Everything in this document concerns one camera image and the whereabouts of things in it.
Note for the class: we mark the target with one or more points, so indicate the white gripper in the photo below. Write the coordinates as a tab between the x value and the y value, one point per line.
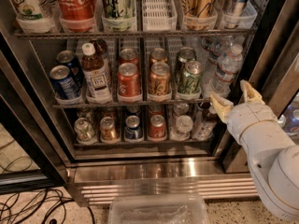
250	118

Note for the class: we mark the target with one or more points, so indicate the clear water bottle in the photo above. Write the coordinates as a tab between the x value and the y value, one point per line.
229	64
215	45

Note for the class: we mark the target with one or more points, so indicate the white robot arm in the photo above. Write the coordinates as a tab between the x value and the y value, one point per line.
273	158

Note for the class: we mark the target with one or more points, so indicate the bottom shelf tea bottle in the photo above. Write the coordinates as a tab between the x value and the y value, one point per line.
204	124

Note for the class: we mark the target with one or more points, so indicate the glass fridge door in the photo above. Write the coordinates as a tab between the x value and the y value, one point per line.
271	53

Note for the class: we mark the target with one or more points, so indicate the bottom shelf water bottle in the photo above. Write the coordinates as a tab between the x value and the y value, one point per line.
180	131

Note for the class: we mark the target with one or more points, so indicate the bottom shelf red can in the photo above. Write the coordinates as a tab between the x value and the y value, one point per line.
157	127

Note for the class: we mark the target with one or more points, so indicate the bottom shelf blue can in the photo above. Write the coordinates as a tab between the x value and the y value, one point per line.
133	130

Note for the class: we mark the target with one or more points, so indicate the bottom shelf orange can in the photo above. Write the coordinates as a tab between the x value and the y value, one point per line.
108	129

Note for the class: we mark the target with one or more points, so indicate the stainless steel fridge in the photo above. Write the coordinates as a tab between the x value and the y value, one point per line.
96	175

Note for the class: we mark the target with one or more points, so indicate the front pure leaf tea bottle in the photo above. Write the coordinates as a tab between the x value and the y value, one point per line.
95	72

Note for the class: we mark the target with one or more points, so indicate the rear tea bottle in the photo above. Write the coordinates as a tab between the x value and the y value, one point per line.
101	48

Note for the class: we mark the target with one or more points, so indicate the top shelf green can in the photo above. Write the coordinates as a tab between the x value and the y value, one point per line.
119	9

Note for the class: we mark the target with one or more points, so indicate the top shelf coca-cola can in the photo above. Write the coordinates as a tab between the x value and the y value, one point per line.
77	10

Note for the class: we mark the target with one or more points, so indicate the top shelf 7up can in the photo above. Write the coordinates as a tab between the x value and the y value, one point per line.
33	9

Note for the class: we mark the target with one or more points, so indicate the front green lacroix can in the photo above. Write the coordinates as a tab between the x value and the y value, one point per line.
190	78

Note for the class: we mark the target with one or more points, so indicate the green lacroix can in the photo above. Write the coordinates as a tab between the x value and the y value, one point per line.
190	78
185	54

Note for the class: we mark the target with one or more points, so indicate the blue can behind door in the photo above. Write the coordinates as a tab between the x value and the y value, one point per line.
291	115

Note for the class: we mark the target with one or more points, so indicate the rear green lacroix can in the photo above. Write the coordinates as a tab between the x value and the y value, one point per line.
185	54

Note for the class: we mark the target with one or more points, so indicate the front orange lacroix can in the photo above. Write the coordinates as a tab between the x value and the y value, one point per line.
159	79

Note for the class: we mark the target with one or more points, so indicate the orange lacroix can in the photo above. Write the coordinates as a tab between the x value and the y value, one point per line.
158	55
159	79

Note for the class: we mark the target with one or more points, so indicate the rear orange lacroix can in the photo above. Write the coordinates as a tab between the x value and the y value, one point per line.
158	55

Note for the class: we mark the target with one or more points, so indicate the front red coke can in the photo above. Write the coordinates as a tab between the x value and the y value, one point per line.
129	80

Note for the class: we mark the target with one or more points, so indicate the red coke can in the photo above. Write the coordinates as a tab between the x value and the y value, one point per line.
128	55
129	80

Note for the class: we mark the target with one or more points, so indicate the empty white plastic tray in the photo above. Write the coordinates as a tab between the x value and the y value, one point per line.
159	15

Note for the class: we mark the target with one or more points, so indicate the rear red coke can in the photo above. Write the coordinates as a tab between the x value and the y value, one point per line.
128	55

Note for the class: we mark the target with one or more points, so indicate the clear plastic bin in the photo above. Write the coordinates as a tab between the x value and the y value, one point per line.
159	209

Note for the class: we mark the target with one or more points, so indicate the front blue pepsi can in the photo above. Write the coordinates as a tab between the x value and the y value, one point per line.
63	82

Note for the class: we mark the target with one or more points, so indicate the blue pepsi can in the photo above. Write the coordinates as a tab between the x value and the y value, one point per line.
69	59
63	82

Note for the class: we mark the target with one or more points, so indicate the rear blue pepsi can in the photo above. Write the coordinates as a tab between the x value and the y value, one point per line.
69	59

